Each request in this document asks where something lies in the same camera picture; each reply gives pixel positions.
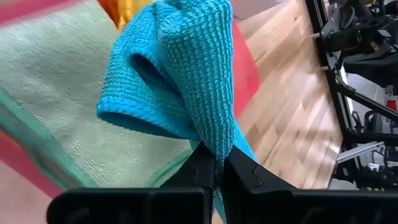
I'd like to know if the black aluminium table frame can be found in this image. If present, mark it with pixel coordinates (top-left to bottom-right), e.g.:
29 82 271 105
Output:
304 0 398 175

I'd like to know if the teal microfiber towel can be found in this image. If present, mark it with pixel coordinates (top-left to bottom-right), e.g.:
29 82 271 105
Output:
95 0 259 223

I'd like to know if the green microfiber towel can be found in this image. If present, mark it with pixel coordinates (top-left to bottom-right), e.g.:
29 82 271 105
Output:
0 0 195 191

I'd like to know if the silver metal rail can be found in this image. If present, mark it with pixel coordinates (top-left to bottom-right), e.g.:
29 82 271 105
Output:
336 141 386 163

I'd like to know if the bright yellow ribbed towel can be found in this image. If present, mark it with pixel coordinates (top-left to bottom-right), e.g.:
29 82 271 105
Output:
123 0 155 23

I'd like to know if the pink plastic bin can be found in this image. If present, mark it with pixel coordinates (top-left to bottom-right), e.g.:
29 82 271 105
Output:
0 0 261 200

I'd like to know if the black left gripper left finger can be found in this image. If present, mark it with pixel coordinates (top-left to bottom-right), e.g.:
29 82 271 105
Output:
160 141 216 224

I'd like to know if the orange microfiber towel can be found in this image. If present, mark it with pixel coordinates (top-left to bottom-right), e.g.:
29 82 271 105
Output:
98 0 128 32

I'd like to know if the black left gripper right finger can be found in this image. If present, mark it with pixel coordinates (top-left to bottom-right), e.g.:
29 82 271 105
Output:
221 145 299 224

